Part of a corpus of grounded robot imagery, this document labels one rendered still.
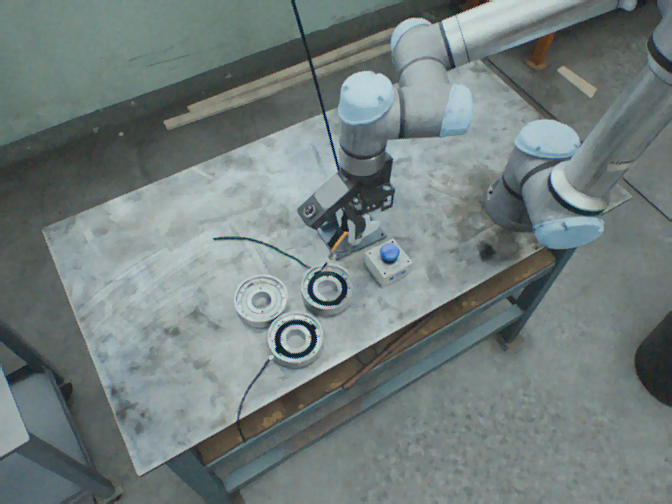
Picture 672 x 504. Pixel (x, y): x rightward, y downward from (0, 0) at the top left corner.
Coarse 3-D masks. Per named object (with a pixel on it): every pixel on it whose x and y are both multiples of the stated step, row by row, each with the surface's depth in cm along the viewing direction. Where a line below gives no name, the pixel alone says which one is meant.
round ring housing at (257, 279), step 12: (252, 276) 112; (264, 276) 112; (240, 288) 111; (264, 288) 112; (240, 300) 110; (252, 300) 112; (276, 300) 113; (240, 312) 108; (264, 312) 109; (276, 312) 109; (252, 324) 108; (264, 324) 108
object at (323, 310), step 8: (320, 264) 114; (328, 264) 114; (336, 264) 114; (312, 272) 114; (336, 272) 114; (344, 272) 114; (304, 280) 113; (320, 280) 113; (328, 280) 114; (336, 280) 113; (352, 280) 112; (304, 288) 112; (320, 288) 115; (336, 288) 114; (352, 288) 111; (304, 296) 110; (320, 296) 111; (336, 296) 111; (352, 296) 112; (312, 304) 109; (344, 304) 110; (320, 312) 110; (328, 312) 110; (336, 312) 110
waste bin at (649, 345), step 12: (660, 324) 179; (648, 336) 187; (660, 336) 175; (648, 348) 183; (660, 348) 175; (636, 360) 191; (648, 360) 182; (660, 360) 175; (648, 372) 183; (660, 372) 177; (648, 384) 185; (660, 384) 180; (660, 396) 183
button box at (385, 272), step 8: (392, 240) 117; (376, 248) 116; (400, 248) 116; (368, 256) 115; (376, 256) 115; (400, 256) 115; (368, 264) 117; (376, 264) 114; (384, 264) 114; (392, 264) 114; (400, 264) 114; (408, 264) 114; (376, 272) 115; (384, 272) 113; (392, 272) 113; (400, 272) 114; (408, 272) 117; (376, 280) 117; (384, 280) 113; (392, 280) 115
